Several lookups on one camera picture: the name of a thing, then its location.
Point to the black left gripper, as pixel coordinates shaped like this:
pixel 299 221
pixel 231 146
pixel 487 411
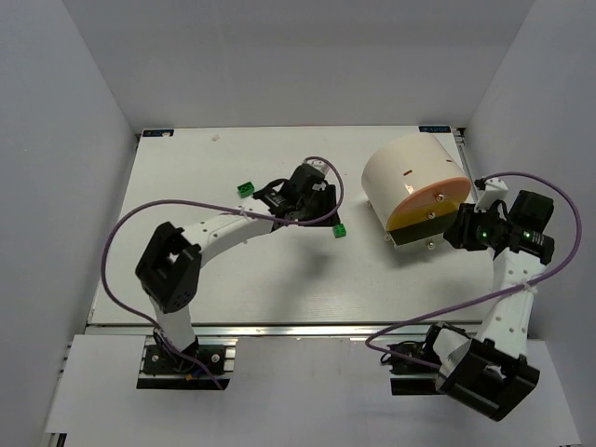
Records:
pixel 321 205

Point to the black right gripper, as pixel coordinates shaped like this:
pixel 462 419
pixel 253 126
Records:
pixel 457 231

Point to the green lego brick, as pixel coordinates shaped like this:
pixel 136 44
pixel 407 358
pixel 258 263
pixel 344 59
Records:
pixel 245 189
pixel 339 230

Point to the salmon orange top drawer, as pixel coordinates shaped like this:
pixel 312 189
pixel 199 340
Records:
pixel 447 194

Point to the olive green bottom drawer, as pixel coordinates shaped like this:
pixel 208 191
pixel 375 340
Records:
pixel 415 237

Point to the yellow orange drawer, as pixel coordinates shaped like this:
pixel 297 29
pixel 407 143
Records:
pixel 409 213

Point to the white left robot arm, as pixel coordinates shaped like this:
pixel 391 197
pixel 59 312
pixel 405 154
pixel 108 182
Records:
pixel 170 265

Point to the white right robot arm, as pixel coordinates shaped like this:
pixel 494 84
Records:
pixel 489 372

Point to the cream cylindrical drawer cabinet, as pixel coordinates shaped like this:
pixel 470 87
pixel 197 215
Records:
pixel 418 159

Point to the blue label sticker right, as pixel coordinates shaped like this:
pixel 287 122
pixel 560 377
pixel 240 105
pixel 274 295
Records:
pixel 435 129

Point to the blue label sticker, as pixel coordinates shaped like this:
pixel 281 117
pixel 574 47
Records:
pixel 157 133
pixel 435 129

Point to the blue label sticker left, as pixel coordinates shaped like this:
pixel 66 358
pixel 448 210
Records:
pixel 157 133

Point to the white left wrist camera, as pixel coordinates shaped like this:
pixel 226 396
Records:
pixel 317 164

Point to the aluminium table front rail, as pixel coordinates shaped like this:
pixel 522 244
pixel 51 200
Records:
pixel 244 330

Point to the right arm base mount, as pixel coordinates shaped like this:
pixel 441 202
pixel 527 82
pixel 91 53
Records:
pixel 410 373

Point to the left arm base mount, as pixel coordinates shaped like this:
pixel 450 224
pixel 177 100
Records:
pixel 160 369

